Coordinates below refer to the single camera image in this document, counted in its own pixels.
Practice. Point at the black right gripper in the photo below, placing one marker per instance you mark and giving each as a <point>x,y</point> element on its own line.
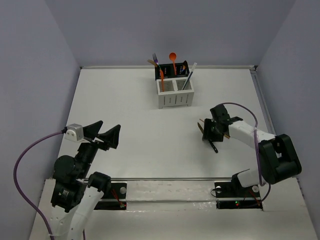
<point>208,123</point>

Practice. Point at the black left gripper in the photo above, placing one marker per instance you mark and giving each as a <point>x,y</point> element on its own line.
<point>99,142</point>

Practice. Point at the gold black-handled knife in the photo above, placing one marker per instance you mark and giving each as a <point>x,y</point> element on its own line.
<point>213,146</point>

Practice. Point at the orange wooden chopstick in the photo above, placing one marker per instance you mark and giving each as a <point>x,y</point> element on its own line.
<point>226,136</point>

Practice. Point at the dark blue chopstick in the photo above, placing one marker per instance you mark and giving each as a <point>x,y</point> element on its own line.
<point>187,81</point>

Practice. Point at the orange plastic knife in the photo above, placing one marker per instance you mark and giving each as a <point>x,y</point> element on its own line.
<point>162,80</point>

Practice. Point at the orange plastic spoon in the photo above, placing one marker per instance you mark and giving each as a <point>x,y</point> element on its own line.
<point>172,57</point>

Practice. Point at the gold metal fork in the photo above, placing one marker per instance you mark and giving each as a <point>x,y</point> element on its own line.
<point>152,62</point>

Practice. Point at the iridescent metal fork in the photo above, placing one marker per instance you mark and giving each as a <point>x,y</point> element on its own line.
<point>155,59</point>

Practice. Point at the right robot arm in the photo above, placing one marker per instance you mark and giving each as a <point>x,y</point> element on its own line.
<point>276,156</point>

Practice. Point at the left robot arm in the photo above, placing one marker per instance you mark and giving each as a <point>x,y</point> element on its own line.
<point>76,193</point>

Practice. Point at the white utensil caddy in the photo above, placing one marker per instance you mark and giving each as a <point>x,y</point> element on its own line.
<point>172,93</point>

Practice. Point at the black utensil caddy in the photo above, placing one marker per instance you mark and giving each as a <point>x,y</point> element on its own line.
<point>169,71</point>

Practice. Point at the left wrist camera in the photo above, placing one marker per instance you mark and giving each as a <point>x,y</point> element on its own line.
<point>74,132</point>

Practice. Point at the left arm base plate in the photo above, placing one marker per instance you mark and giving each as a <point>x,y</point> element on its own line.
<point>115,199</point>

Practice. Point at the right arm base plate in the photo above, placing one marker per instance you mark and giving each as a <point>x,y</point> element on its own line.
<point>229,199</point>

